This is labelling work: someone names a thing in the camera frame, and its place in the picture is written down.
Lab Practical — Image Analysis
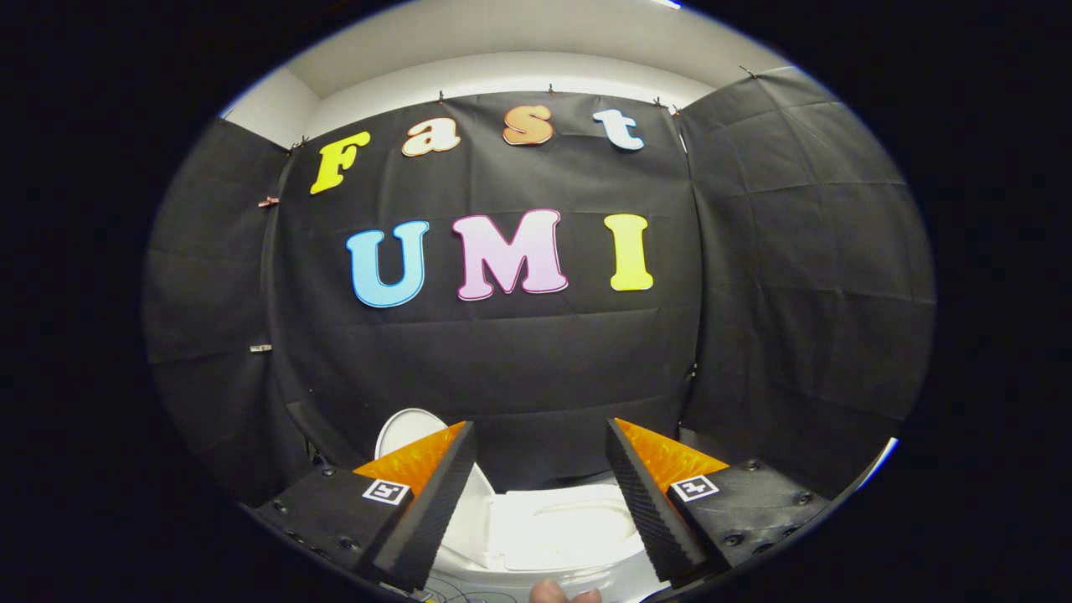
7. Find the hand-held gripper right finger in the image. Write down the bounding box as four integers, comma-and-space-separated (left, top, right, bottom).
605, 417, 831, 588

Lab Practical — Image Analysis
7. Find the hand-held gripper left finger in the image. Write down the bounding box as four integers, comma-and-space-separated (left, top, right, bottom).
255, 420, 477, 593

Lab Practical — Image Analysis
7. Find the white toilet seat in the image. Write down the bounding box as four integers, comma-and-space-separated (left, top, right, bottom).
490, 484, 647, 574

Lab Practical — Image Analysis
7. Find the black backdrop cloth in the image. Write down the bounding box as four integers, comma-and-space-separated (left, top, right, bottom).
142, 65, 936, 508

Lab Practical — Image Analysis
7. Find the bundle of black cables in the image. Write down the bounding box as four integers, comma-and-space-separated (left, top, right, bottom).
419, 585, 524, 603

